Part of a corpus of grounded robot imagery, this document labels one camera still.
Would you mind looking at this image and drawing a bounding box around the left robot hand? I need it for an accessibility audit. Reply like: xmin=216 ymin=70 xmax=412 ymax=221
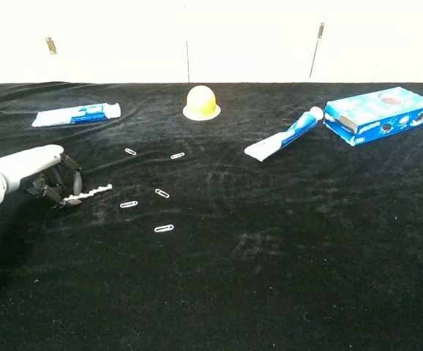
xmin=0 ymin=144 xmax=83 ymax=210

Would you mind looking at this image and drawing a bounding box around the white wavy bobby pin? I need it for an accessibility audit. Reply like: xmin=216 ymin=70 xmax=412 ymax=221
xmin=64 ymin=184 xmax=113 ymax=203

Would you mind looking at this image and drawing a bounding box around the blue white toothpaste tube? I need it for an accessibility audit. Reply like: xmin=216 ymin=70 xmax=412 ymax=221
xmin=31 ymin=102 xmax=122 ymax=128
xmin=243 ymin=106 xmax=324 ymax=162

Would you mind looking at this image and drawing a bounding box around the woven folding screen panel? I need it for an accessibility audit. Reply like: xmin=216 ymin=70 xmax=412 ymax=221
xmin=0 ymin=0 xmax=53 ymax=88
xmin=48 ymin=0 xmax=189 ymax=84
xmin=309 ymin=0 xmax=423 ymax=84
xmin=186 ymin=0 xmax=321 ymax=84

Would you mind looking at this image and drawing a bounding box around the orange jelly cup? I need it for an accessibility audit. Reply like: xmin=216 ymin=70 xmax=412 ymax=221
xmin=182 ymin=85 xmax=222 ymax=121

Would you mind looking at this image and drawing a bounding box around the black velvet tablecloth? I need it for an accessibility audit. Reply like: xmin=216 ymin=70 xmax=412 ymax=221
xmin=0 ymin=80 xmax=423 ymax=351

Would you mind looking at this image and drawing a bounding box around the blue cookie box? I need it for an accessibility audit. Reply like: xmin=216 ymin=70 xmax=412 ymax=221
xmin=322 ymin=86 xmax=423 ymax=147

